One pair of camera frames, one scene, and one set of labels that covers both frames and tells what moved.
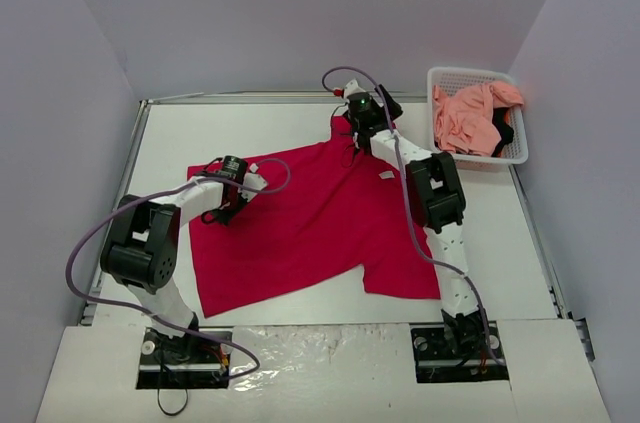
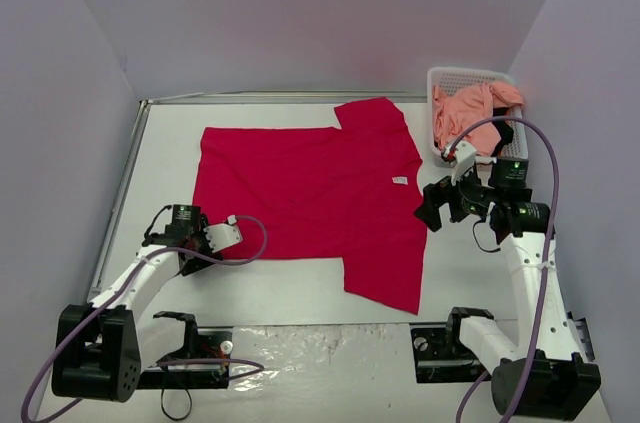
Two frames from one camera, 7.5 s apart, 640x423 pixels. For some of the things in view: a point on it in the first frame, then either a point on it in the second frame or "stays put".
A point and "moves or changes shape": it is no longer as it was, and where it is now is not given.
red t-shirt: x=330 y=208 moves or changes shape
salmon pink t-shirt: x=464 y=116 stays put
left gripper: x=220 y=213 -> x=198 y=257
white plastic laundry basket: x=453 y=81 stays put
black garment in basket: x=505 y=130 stays put
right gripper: x=386 y=104 -> x=445 y=199
